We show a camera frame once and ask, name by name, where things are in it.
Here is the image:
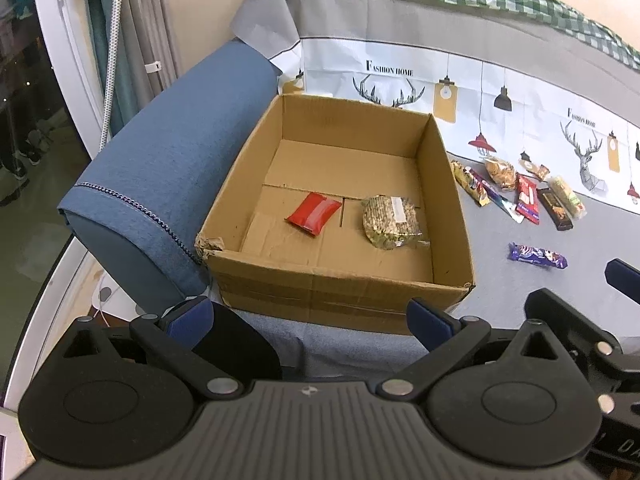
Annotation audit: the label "brown cardboard box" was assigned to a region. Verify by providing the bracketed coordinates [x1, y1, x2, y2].
[195, 92, 476, 336]

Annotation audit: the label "dark brown chocolate bar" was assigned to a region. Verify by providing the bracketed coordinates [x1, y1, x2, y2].
[536, 187, 573, 232]

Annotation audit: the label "small orange red snack packet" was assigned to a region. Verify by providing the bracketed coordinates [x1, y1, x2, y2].
[520, 157, 551, 182]

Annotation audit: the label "clear biscuit bag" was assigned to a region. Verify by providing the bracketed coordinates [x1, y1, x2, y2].
[482, 156, 518, 192]

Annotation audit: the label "gold brown snack wrapper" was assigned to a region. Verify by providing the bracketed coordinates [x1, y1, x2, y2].
[450, 160, 492, 207]

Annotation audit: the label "dark shoes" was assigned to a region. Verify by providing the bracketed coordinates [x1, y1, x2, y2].
[0, 127, 56, 206]

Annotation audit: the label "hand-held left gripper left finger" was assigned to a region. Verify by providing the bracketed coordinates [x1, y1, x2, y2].
[62, 296, 251, 402]

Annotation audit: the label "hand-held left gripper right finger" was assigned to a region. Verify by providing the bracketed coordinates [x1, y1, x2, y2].
[375, 297, 576, 402]

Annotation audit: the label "purple snack bar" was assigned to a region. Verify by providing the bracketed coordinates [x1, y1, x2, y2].
[507, 242, 568, 269]

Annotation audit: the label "grey deer print cloth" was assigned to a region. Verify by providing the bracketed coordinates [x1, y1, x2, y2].
[230, 0, 640, 376]

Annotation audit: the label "grey curtain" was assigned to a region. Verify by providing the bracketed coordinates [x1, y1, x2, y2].
[122, 0, 183, 121]

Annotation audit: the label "long purple white snack stick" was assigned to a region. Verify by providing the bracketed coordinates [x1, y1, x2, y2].
[470, 167, 526, 223]

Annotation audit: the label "red blue snack packet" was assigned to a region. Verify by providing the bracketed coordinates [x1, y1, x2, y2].
[514, 174, 542, 225]

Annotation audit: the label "teal curtain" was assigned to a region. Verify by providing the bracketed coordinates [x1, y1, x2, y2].
[80, 0, 131, 136]

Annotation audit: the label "striped braided hose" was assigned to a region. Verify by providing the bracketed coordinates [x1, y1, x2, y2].
[97, 0, 126, 153]

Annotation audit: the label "white door frame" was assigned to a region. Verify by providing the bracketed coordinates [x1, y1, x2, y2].
[30, 0, 126, 161]

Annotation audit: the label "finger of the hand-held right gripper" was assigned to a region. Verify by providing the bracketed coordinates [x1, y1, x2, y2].
[604, 258, 640, 306]
[522, 287, 626, 377]

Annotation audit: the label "blue sofa armrest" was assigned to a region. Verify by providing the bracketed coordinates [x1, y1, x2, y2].
[56, 40, 281, 311]

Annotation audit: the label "beige green snack bar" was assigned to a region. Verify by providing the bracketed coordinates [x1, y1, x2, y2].
[549, 175, 587, 221]

